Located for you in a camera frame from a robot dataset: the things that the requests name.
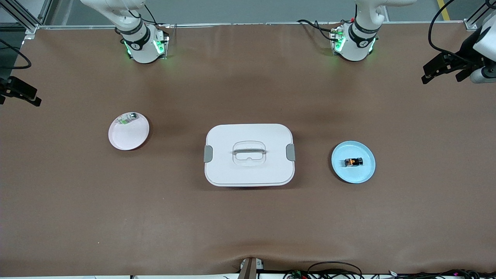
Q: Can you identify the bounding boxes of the pink round plate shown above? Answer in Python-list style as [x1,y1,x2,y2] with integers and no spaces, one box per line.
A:
[108,112,150,151]

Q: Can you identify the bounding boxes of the light blue round plate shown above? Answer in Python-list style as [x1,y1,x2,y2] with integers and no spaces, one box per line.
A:
[331,140,376,184]

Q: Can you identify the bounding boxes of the white lidded storage box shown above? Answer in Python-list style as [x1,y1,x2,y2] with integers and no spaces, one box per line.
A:
[204,124,296,187]

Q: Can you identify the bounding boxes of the brown table mat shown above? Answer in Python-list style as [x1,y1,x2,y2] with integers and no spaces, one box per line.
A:
[0,22,496,277]

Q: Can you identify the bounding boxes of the aluminium frame post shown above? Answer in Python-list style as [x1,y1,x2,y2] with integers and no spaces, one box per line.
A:
[464,0,496,31]
[0,0,53,35]

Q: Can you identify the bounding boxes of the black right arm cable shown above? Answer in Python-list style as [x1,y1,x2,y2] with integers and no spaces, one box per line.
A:
[0,39,32,70]

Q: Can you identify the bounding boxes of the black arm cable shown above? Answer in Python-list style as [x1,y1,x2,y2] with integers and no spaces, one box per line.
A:
[0,39,32,70]
[428,0,496,65]

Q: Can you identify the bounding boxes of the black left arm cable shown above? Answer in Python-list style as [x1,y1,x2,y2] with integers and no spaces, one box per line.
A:
[428,0,496,65]

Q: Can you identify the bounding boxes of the black left base cable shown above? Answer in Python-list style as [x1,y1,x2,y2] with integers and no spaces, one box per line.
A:
[297,19,343,42]

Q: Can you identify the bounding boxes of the black base cable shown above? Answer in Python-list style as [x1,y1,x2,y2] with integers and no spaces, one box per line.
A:
[128,4,171,28]
[297,19,343,42]

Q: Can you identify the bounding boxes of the black right base cable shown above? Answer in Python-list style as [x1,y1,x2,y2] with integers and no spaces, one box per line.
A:
[128,4,171,28]

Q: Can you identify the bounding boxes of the black looped cable bundle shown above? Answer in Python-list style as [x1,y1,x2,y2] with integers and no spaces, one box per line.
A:
[283,261,365,279]

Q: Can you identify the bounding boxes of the brown camera mount bracket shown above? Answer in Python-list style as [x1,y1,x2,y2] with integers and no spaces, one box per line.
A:
[238,257,265,279]

